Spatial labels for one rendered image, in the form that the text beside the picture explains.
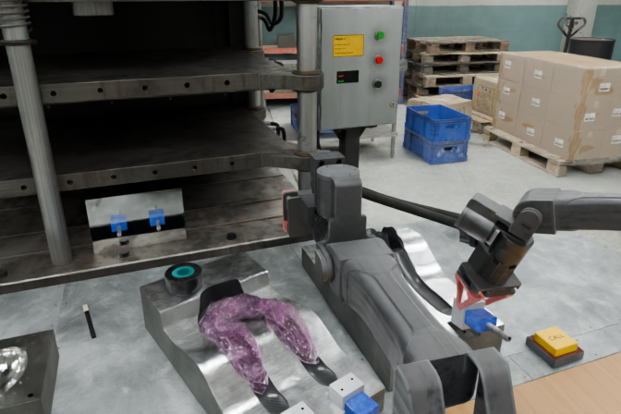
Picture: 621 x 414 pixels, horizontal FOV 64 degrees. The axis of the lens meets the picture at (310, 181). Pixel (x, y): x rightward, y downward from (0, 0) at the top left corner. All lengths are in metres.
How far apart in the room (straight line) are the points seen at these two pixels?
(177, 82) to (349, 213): 0.94
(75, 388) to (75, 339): 0.16
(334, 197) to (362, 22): 1.13
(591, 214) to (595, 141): 4.05
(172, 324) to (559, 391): 0.78
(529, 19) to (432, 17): 1.59
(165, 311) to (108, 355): 0.17
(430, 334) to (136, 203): 1.20
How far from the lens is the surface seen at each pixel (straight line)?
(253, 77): 1.51
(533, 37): 8.83
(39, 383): 1.06
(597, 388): 1.18
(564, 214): 0.87
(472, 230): 0.92
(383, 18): 1.72
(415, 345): 0.46
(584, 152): 4.89
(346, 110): 1.70
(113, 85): 1.47
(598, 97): 4.79
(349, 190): 0.62
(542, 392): 1.12
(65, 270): 1.57
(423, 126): 4.79
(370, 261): 0.57
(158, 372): 1.11
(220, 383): 0.94
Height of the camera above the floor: 1.52
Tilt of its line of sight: 21 degrees down
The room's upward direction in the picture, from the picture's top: straight up
